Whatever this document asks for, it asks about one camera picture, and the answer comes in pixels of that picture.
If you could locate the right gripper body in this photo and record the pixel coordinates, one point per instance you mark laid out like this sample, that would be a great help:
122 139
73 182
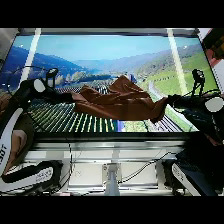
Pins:
176 101

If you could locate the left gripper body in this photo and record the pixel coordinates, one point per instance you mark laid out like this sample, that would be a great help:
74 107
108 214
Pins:
64 97

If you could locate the rust brown garment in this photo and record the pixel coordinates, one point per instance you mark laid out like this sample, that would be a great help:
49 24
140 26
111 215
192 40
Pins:
123 103

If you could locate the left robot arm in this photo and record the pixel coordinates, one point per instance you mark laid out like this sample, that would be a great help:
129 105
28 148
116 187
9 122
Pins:
7 133

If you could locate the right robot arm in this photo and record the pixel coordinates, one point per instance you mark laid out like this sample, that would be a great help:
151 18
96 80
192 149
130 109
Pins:
213 105

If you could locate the dark garment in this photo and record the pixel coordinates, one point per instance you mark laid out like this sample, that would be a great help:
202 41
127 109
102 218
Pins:
208 150

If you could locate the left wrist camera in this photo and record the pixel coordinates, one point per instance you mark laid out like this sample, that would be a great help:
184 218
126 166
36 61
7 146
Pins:
51 74

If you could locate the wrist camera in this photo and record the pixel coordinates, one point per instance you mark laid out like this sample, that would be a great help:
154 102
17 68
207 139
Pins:
51 74
198 76

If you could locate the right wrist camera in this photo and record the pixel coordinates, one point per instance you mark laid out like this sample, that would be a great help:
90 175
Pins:
198 76

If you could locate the silver frame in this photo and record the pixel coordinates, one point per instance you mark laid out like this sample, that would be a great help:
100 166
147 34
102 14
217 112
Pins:
113 150

